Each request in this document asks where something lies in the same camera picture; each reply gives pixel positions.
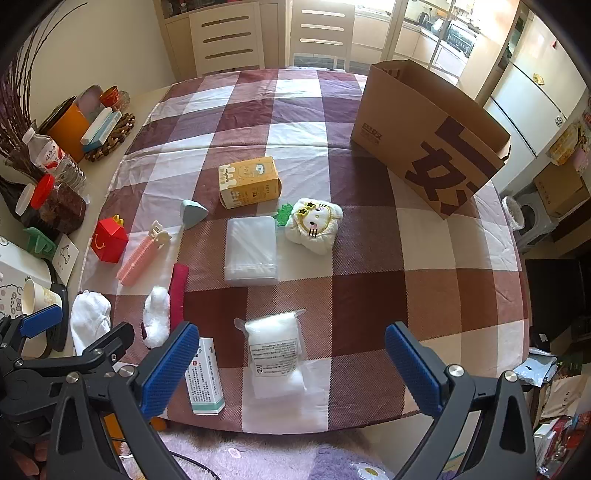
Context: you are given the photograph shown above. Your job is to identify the cream slatted chair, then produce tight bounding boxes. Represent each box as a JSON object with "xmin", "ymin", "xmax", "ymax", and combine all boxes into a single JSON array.
[
  {"xmin": 189, "ymin": 2, "xmax": 266, "ymax": 77},
  {"xmin": 288, "ymin": 0, "xmax": 356, "ymax": 70}
]

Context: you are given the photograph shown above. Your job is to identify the red white fluffy stocking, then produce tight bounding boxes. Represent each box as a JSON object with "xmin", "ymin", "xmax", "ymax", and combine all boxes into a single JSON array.
[{"xmin": 141, "ymin": 263, "xmax": 190, "ymax": 348}]

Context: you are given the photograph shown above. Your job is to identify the white refrigerator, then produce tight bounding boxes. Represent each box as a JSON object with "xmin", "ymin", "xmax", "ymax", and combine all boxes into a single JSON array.
[{"xmin": 482, "ymin": 9, "xmax": 587, "ymax": 158}]

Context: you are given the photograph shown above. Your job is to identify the orange box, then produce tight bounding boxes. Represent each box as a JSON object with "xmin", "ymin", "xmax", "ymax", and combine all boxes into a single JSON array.
[{"xmin": 46, "ymin": 95, "xmax": 93, "ymax": 162}]

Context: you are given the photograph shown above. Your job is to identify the yellow carton box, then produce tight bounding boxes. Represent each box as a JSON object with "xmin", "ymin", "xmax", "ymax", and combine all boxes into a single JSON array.
[{"xmin": 218, "ymin": 156, "xmax": 282, "ymax": 209}]

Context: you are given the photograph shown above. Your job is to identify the teal triangular sponge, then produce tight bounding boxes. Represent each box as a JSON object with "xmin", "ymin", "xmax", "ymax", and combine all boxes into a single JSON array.
[{"xmin": 179, "ymin": 199, "xmax": 209, "ymax": 230}]

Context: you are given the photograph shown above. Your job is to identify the white card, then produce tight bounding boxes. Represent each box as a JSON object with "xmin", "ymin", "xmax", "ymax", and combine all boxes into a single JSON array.
[{"xmin": 51, "ymin": 235, "xmax": 81, "ymax": 282}]

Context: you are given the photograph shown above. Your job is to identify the patterned white trash bin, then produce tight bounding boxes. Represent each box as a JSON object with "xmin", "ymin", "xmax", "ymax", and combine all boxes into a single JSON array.
[{"xmin": 502, "ymin": 196, "xmax": 527, "ymax": 232}]

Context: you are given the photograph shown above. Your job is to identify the grey pink tin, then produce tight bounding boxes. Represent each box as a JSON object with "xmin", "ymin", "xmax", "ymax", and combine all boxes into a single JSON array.
[{"xmin": 76, "ymin": 84, "xmax": 105, "ymax": 116}]

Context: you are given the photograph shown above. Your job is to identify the grey mailer bags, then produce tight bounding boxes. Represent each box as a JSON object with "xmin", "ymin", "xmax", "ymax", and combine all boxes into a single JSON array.
[{"xmin": 515, "ymin": 348, "xmax": 559, "ymax": 388}]

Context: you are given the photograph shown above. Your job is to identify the white green medicine box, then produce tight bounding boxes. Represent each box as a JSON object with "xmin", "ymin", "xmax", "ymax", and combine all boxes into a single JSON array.
[{"xmin": 185, "ymin": 337, "xmax": 226, "ymax": 416}]

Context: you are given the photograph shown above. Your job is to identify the white plush toy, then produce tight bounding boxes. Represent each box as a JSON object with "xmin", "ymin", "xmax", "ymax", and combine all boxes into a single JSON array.
[{"xmin": 277, "ymin": 198, "xmax": 345, "ymax": 256}]

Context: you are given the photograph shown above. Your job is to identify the yellow snack packet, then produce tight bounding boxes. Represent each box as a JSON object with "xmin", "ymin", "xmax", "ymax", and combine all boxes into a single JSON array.
[{"xmin": 549, "ymin": 124, "xmax": 580, "ymax": 166}]

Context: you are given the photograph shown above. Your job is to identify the clear bag of cotton pads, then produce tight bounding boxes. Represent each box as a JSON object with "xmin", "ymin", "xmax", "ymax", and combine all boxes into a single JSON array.
[{"xmin": 235, "ymin": 308, "xmax": 309, "ymax": 401}]

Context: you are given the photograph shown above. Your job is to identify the woven wooden trivet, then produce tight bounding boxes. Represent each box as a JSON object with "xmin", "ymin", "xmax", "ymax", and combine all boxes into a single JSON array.
[{"xmin": 85, "ymin": 111, "xmax": 137, "ymax": 162}]

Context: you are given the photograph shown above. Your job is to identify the white cloth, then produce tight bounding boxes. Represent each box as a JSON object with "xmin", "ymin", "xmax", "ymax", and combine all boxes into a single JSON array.
[{"xmin": 69, "ymin": 290, "xmax": 112, "ymax": 356}]

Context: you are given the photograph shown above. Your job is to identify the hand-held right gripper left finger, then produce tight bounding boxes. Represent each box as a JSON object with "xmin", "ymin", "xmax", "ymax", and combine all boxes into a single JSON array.
[{"xmin": 48, "ymin": 322, "xmax": 200, "ymax": 480}]

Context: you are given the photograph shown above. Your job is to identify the brown cardboard box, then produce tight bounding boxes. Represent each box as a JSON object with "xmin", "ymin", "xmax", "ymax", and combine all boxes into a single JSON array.
[{"xmin": 350, "ymin": 60, "xmax": 513, "ymax": 221}]

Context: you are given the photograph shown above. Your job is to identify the dark bottle white cap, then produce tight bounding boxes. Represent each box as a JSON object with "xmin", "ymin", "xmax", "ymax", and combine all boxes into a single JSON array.
[{"xmin": 14, "ymin": 182, "xmax": 38, "ymax": 222}]

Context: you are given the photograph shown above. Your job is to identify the person's left hand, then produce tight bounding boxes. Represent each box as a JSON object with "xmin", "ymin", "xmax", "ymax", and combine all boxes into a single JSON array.
[{"xmin": 9, "ymin": 443, "xmax": 51, "ymax": 480}]

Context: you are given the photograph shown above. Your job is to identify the white printed tissue box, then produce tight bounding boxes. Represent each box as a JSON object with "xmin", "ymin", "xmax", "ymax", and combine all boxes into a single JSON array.
[{"xmin": 0, "ymin": 235, "xmax": 51, "ymax": 319}]

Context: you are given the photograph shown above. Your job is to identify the blue white tube box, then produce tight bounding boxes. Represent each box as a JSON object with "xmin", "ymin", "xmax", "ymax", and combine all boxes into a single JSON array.
[{"xmin": 81, "ymin": 108, "xmax": 123, "ymax": 153}]

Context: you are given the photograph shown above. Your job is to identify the jar with red lid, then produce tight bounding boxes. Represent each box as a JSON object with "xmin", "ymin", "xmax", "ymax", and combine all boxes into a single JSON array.
[{"xmin": 30, "ymin": 174, "xmax": 88, "ymax": 234}]

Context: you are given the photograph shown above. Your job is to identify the clear plastic cotton swab box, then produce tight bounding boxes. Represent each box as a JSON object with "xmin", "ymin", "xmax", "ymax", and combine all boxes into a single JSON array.
[{"xmin": 224, "ymin": 215, "xmax": 280, "ymax": 287}]

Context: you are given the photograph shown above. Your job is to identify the grey plastic stool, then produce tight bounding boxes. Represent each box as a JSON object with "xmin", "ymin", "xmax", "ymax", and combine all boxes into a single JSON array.
[{"xmin": 515, "ymin": 189, "xmax": 559, "ymax": 250}]

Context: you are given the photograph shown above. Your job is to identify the purple white checked tablecloth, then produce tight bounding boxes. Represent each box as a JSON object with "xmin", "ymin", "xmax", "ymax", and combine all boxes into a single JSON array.
[{"xmin": 76, "ymin": 68, "xmax": 529, "ymax": 435}]

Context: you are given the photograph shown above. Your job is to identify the plastic water bottle red label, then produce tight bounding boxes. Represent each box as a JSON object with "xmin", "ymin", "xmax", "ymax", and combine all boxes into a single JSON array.
[{"xmin": 22, "ymin": 128, "xmax": 88, "ymax": 190}]

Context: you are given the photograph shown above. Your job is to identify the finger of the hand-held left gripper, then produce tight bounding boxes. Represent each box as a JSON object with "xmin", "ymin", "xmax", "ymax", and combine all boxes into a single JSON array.
[
  {"xmin": 0, "ymin": 304, "xmax": 64, "ymax": 360},
  {"xmin": 13, "ymin": 322, "xmax": 136, "ymax": 377}
]

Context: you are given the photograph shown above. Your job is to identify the green plastic clip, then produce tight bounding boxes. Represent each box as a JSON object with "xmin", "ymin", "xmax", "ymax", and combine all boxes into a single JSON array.
[{"xmin": 22, "ymin": 226, "xmax": 58, "ymax": 259}]

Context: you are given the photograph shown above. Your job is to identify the red toy meal box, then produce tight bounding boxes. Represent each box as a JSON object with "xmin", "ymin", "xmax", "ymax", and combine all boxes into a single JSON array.
[{"xmin": 90, "ymin": 215, "xmax": 129, "ymax": 264}]

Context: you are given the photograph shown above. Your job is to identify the paper cup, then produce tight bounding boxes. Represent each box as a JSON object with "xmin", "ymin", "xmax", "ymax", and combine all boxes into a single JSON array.
[{"xmin": 23, "ymin": 278, "xmax": 63, "ymax": 317}]

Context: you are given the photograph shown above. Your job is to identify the cream display cabinet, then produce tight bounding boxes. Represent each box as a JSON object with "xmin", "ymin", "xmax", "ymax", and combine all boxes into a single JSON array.
[{"xmin": 154, "ymin": 0, "xmax": 287, "ymax": 81}]

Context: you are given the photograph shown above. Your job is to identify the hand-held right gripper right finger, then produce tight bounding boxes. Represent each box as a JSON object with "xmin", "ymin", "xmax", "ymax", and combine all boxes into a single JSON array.
[{"xmin": 385, "ymin": 322, "xmax": 536, "ymax": 480}]

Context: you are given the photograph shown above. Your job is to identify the dried purple branches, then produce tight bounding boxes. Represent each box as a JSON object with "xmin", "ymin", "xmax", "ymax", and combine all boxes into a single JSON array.
[{"xmin": 0, "ymin": 2, "xmax": 88, "ymax": 181}]

